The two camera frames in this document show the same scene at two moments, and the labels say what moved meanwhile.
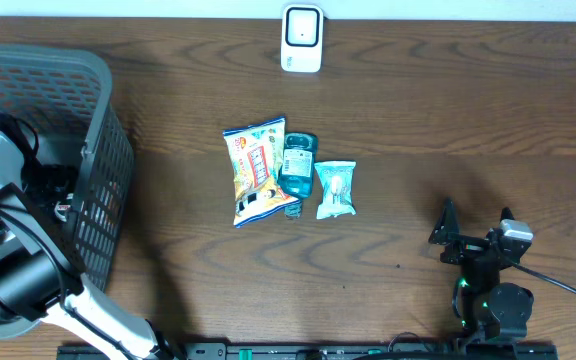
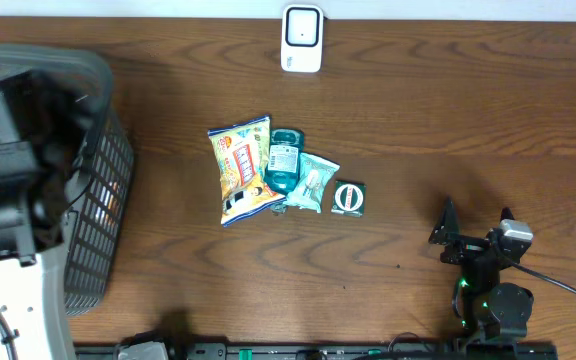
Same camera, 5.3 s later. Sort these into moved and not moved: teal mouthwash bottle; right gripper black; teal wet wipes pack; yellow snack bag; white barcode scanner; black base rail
Moved: yellow snack bag; teal mouthwash bottle; teal wet wipes pack
Not moved: black base rail; right gripper black; white barcode scanner
